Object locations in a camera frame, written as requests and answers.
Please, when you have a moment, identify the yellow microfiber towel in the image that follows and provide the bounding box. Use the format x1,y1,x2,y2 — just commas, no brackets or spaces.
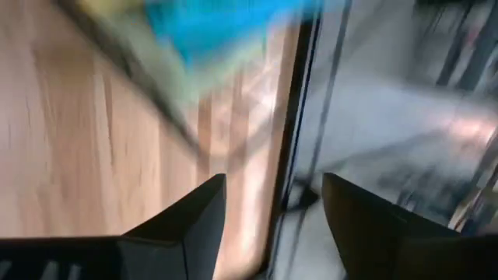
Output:
77,0,146,15

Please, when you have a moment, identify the black aluminium table frame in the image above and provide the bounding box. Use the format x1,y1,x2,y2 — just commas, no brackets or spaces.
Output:
262,15,324,275

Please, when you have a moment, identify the teal microfiber towel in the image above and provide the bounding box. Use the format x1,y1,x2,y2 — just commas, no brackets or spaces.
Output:
143,0,324,69

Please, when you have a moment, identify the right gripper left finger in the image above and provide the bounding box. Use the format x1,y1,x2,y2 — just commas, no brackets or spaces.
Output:
116,173,228,280

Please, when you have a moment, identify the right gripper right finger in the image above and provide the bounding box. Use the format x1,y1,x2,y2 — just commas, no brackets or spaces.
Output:
321,172,498,280

